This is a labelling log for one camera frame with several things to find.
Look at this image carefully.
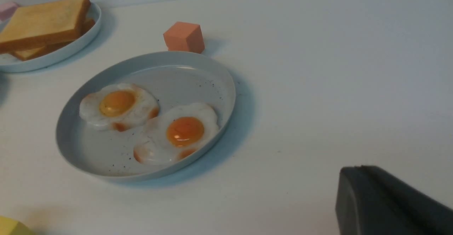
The bottom toast slice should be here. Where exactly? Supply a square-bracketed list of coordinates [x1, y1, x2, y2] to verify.
[9, 18, 96, 61]

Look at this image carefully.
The light blue bread plate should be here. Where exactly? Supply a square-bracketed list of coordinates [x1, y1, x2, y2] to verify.
[0, 2, 103, 73]

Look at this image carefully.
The pink cube block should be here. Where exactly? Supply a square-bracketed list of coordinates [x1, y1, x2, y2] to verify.
[0, 2, 20, 22]

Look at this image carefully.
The grey speckled egg plate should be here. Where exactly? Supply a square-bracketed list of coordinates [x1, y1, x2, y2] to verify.
[56, 51, 237, 182]

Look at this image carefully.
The left fried egg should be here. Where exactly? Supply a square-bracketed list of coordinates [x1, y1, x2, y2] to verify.
[79, 83, 160, 132]

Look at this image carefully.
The fried egg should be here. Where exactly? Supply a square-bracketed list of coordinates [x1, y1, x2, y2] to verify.
[134, 103, 219, 165]
[79, 83, 160, 132]

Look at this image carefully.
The right fried egg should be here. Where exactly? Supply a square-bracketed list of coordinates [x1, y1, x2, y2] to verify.
[134, 103, 219, 165]

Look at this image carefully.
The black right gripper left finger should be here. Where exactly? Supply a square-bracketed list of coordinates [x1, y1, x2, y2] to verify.
[335, 167, 421, 235]

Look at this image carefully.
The yellow cube block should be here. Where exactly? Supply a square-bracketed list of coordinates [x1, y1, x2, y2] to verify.
[0, 216, 35, 235]

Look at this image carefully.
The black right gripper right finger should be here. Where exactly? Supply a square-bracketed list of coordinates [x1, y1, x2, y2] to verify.
[360, 166, 453, 235]

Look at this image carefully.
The orange cube block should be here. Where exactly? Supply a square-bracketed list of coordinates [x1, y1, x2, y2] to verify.
[163, 22, 205, 54]

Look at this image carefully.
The toast slice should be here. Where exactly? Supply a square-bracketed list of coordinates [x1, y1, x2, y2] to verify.
[9, 18, 96, 61]
[0, 0, 91, 54]

